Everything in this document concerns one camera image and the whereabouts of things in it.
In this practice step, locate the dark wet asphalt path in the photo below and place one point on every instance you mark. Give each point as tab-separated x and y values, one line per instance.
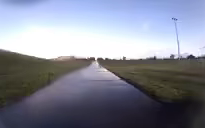
90	96

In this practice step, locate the distant low building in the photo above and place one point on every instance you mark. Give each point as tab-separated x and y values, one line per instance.
65	58

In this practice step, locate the distant row of trees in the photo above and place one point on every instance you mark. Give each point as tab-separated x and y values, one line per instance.
156	58

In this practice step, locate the flat grass field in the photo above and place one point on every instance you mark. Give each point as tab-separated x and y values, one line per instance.
166	76

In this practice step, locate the tall light mast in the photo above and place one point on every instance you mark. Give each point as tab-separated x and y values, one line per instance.
177	40

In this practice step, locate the grass embankment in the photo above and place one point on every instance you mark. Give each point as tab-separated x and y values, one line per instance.
16	73

